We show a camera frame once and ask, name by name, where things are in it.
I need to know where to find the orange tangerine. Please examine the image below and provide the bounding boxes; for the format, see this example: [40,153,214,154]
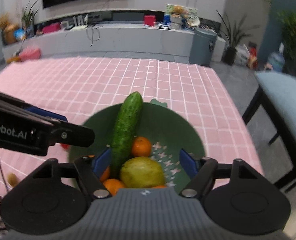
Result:
[100,166,111,182]
[131,137,152,157]
[103,179,126,196]

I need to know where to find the red tomato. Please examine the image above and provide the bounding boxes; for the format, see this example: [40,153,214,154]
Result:
[60,144,70,150]

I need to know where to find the yellow green pear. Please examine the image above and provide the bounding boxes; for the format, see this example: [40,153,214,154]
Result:
[120,157,165,188]

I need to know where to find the green colander bowl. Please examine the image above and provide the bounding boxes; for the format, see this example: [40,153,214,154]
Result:
[68,99,205,193]

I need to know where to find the green cucumber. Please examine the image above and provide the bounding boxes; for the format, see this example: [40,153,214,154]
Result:
[111,92,143,172]

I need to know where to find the brown kiwi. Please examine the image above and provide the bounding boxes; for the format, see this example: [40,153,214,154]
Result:
[7,172,20,187]

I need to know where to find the pink storage basket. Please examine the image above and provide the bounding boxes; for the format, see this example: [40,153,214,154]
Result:
[19,47,41,61]

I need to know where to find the brown round vase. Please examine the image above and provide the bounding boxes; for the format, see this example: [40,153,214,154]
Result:
[0,14,19,45]

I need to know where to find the pink box on console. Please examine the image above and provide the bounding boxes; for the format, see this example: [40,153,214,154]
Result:
[42,22,61,34]

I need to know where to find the chair with blue cushion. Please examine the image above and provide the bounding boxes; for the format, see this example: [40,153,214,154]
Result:
[242,71,296,192]

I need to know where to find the potted plant left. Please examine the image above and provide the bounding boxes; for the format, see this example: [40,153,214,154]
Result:
[21,0,39,38]

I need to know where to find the white wifi router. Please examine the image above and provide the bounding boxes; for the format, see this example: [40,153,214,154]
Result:
[72,14,88,30]

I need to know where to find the grey trash bin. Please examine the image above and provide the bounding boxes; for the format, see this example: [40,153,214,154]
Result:
[189,28,217,66]

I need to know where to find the white plastic bag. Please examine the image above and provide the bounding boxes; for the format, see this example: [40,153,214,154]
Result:
[234,44,250,66]

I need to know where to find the blue water jug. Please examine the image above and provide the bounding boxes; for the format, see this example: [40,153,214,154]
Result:
[265,43,285,72]

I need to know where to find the potted long-leaf plant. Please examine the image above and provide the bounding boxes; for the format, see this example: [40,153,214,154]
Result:
[217,11,260,66]

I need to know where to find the white TV console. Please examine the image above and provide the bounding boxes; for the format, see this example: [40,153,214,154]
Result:
[1,22,227,63]

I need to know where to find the teddy bear gift set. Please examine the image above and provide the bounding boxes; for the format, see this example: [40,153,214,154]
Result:
[164,4,200,30]

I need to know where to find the red box on console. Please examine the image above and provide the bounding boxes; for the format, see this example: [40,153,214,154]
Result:
[144,15,155,27]

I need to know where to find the leafy green plant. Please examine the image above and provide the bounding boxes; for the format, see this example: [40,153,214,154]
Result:
[277,11,296,62]

